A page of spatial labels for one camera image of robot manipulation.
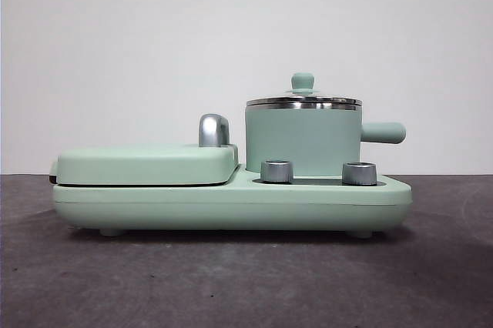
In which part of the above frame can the glass lid with green knob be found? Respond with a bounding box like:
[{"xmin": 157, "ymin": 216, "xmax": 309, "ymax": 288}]
[{"xmin": 246, "ymin": 72, "xmax": 363, "ymax": 106}]

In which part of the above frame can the mint green steamer pot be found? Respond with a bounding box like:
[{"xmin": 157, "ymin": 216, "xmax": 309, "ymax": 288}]
[{"xmin": 244, "ymin": 101, "xmax": 407, "ymax": 176}]

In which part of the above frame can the silver control knob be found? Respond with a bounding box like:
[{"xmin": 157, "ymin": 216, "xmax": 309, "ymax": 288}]
[
  {"xmin": 260, "ymin": 159, "xmax": 294, "ymax": 184},
  {"xmin": 341, "ymin": 161, "xmax": 377, "ymax": 186}
]

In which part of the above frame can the mint green breakfast maker base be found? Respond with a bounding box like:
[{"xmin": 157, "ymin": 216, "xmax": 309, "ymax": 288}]
[{"xmin": 52, "ymin": 162, "xmax": 412, "ymax": 238}]

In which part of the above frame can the mint green griddle cover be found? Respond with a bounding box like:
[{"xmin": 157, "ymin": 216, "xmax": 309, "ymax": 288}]
[{"xmin": 49, "ymin": 113, "xmax": 240, "ymax": 188}]

